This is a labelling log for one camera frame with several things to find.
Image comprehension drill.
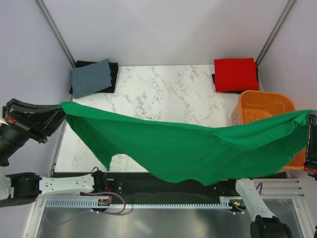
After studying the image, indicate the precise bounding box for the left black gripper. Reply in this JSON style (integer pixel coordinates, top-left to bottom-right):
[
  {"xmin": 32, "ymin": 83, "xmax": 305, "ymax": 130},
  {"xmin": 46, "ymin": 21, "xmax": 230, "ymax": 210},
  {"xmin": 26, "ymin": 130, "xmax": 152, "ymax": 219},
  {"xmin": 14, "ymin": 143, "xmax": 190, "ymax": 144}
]
[{"xmin": 0, "ymin": 98, "xmax": 79, "ymax": 168}]

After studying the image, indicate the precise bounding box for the aluminium rail frame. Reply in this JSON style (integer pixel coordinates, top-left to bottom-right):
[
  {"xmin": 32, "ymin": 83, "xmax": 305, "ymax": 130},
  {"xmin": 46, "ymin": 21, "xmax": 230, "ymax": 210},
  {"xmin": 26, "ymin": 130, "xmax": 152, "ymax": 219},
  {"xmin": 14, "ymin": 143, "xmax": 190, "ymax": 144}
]
[{"xmin": 34, "ymin": 177, "xmax": 305, "ymax": 199}]

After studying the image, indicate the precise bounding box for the folded black shirt right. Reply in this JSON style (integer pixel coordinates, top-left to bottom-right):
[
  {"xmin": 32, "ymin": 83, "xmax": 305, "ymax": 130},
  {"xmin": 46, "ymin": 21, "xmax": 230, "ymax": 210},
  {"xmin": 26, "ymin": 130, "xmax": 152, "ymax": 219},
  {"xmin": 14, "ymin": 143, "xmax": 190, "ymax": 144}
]
[{"xmin": 211, "ymin": 63, "xmax": 260, "ymax": 94}]

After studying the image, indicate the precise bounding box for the folded red shirt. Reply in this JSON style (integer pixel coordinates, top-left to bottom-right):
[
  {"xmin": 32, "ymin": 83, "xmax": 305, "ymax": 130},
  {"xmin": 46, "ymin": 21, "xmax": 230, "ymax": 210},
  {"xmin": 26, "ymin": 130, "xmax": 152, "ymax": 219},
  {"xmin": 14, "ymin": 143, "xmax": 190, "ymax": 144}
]
[{"xmin": 213, "ymin": 58, "xmax": 259, "ymax": 93}]

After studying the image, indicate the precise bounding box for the folded grey-blue shirt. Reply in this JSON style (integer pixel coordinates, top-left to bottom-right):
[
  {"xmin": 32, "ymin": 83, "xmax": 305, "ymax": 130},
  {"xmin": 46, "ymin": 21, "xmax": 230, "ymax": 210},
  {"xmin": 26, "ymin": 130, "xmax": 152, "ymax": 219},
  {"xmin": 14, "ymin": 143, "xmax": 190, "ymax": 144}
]
[{"xmin": 71, "ymin": 58, "xmax": 112, "ymax": 99}]

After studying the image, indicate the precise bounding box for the right aluminium corner post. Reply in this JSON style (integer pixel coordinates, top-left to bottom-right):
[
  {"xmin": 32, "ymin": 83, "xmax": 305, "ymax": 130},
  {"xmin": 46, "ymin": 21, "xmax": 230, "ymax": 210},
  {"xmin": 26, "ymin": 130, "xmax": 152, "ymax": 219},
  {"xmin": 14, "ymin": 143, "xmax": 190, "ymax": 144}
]
[{"xmin": 256, "ymin": 0, "xmax": 297, "ymax": 66}]

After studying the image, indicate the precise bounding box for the white slotted cable duct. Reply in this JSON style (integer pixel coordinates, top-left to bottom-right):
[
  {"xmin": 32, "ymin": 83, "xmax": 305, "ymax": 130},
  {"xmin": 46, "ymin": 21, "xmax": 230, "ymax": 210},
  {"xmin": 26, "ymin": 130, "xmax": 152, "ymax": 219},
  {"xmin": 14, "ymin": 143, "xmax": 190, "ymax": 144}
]
[{"xmin": 45, "ymin": 197, "xmax": 244, "ymax": 209}]

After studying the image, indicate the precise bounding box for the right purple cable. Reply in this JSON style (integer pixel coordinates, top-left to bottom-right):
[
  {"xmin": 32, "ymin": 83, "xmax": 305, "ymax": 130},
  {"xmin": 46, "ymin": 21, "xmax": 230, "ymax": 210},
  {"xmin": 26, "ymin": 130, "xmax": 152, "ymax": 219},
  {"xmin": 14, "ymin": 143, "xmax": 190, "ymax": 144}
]
[{"xmin": 227, "ymin": 182, "xmax": 264, "ymax": 215}]

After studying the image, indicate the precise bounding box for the folded black shirt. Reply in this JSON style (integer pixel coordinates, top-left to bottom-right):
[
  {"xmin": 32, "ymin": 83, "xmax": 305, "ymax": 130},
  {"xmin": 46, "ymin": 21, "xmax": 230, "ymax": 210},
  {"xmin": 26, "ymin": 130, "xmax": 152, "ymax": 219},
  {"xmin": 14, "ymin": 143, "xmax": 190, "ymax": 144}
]
[
  {"xmin": 69, "ymin": 60, "xmax": 119, "ymax": 95},
  {"xmin": 211, "ymin": 63, "xmax": 260, "ymax": 94}
]

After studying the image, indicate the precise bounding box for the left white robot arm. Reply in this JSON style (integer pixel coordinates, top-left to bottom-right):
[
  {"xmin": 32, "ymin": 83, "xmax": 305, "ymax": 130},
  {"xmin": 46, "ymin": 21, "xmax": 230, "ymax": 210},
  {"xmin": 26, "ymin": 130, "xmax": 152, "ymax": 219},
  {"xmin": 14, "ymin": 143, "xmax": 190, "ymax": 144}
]
[{"xmin": 0, "ymin": 99, "xmax": 109, "ymax": 207}]

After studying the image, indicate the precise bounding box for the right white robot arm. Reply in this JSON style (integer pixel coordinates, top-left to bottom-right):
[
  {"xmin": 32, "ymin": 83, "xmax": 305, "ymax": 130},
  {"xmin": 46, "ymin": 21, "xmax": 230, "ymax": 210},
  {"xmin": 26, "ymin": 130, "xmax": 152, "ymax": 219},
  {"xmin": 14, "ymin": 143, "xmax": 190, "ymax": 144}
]
[{"xmin": 226, "ymin": 112, "xmax": 317, "ymax": 238}]

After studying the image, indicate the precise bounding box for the orange plastic basket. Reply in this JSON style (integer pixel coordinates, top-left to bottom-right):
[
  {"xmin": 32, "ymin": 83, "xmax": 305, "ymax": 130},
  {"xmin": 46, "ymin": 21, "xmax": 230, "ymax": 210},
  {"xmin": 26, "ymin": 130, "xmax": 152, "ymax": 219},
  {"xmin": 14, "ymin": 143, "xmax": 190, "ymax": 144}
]
[{"xmin": 231, "ymin": 90, "xmax": 308, "ymax": 173}]

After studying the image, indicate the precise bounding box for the left aluminium corner post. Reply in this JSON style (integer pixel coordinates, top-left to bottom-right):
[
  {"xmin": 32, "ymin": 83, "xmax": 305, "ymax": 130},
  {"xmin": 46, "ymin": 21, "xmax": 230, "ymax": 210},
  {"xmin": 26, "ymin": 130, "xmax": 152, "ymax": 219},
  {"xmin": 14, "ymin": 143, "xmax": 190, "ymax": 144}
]
[{"xmin": 34, "ymin": 0, "xmax": 75, "ymax": 68}]

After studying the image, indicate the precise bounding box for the folded black shirt left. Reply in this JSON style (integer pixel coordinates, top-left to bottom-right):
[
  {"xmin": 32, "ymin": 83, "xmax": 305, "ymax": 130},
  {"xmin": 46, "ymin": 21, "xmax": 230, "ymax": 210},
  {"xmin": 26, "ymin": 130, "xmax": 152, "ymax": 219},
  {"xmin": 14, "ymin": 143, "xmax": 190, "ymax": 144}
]
[{"xmin": 69, "ymin": 60, "xmax": 119, "ymax": 95}]

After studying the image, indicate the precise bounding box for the green polo shirt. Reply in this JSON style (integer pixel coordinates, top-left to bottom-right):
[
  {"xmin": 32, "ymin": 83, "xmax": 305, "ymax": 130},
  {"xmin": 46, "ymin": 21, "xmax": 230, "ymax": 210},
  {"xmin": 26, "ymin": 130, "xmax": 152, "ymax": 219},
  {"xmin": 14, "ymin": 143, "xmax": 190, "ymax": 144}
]
[{"xmin": 60, "ymin": 101, "xmax": 309, "ymax": 186}]

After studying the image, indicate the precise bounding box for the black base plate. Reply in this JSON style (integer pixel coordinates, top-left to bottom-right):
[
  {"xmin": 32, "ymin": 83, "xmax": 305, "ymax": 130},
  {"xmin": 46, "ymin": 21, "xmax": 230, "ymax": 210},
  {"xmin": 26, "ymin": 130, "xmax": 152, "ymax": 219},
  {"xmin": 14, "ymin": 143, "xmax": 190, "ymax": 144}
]
[{"xmin": 80, "ymin": 171, "xmax": 248, "ymax": 205}]

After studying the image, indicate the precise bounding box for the aluminium corner post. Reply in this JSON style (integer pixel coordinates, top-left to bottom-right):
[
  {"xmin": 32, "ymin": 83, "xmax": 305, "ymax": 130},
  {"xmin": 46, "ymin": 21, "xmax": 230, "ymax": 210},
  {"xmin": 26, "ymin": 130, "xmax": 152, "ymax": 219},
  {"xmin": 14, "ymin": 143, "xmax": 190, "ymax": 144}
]
[
  {"xmin": 256, "ymin": 0, "xmax": 297, "ymax": 66},
  {"xmin": 34, "ymin": 0, "xmax": 75, "ymax": 68}
]

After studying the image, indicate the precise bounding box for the purple cable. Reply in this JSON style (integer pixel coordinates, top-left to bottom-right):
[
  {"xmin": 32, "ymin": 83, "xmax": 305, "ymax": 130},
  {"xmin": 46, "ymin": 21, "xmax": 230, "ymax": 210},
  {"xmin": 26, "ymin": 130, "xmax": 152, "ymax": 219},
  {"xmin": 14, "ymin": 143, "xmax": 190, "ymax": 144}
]
[
  {"xmin": 227, "ymin": 182, "xmax": 264, "ymax": 215},
  {"xmin": 46, "ymin": 189, "xmax": 127, "ymax": 225}
]

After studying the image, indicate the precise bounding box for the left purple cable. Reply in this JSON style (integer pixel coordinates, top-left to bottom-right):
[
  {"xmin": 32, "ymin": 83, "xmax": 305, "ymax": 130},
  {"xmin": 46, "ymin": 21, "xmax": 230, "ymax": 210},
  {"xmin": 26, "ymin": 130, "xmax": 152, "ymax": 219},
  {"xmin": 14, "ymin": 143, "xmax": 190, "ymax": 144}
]
[{"xmin": 46, "ymin": 189, "xmax": 127, "ymax": 225}]

